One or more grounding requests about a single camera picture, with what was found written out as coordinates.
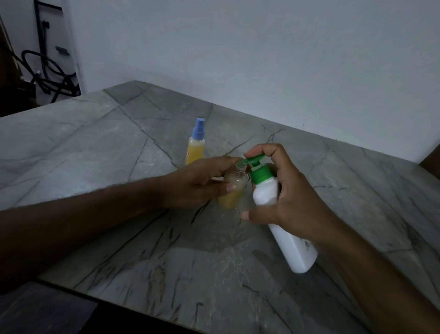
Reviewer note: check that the person's left hand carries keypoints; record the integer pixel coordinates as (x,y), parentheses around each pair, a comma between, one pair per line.
(189,189)

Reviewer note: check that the person's right hand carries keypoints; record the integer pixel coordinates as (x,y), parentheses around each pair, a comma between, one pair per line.
(306,210)

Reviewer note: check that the small clear bottle red label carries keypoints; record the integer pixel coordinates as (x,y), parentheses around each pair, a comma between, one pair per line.
(195,151)

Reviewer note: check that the large white bottle green pump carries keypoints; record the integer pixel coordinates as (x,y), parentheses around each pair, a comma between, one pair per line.
(264,192)

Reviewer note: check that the small clear bottle white cap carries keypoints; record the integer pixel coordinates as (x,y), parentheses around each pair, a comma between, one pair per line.
(237,179)

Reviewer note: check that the blue spray cap with tube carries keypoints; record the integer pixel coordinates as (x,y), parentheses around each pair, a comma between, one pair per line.
(198,130)

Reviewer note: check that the person's left forearm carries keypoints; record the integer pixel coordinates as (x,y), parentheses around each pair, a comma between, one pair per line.
(75,234)

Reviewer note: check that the person's right forearm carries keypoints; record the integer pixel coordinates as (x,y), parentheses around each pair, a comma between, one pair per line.
(392,289)

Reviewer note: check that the brown wooden door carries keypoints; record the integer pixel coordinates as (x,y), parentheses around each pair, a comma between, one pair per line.
(431,163)

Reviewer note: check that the small grey wall bracket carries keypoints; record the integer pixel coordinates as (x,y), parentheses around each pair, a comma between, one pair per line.
(62,50)

